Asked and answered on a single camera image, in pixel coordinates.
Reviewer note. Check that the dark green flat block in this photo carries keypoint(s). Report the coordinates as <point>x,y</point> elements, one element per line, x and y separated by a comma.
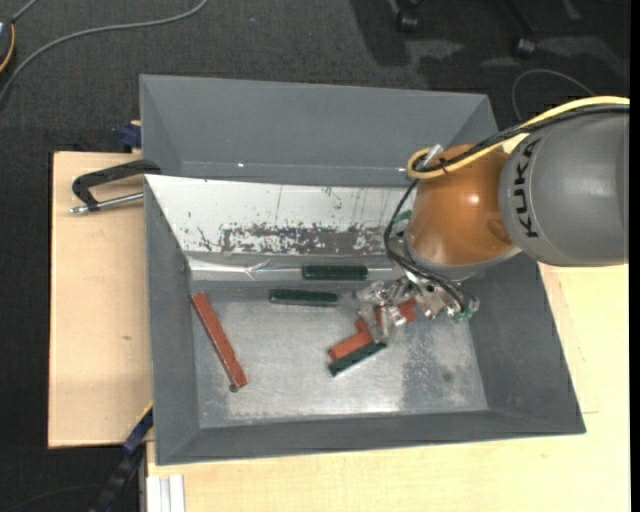
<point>334,272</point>
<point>357,359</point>
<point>303,297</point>

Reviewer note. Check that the red-brown block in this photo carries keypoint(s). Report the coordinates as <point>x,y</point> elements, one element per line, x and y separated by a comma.
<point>220,342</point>
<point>407,309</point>
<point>350,345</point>

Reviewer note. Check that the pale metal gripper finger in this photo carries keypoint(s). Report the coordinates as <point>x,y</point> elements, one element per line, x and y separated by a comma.
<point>371,296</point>
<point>391,320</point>

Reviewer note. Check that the grey metal bin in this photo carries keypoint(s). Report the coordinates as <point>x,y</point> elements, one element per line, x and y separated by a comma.
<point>310,395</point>

